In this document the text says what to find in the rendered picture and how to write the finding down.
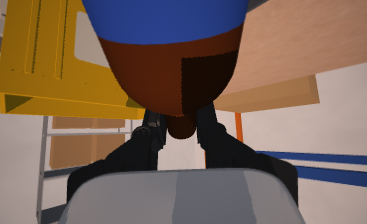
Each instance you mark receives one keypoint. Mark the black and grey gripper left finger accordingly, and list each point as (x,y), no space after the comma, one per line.
(140,153)

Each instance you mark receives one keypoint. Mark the black rectangular tray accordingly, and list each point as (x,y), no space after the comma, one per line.
(254,4)

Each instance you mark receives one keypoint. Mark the brown bottle with blue label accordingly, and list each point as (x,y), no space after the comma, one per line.
(172,57)

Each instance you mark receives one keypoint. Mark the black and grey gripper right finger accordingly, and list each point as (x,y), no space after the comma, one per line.
(220,147)

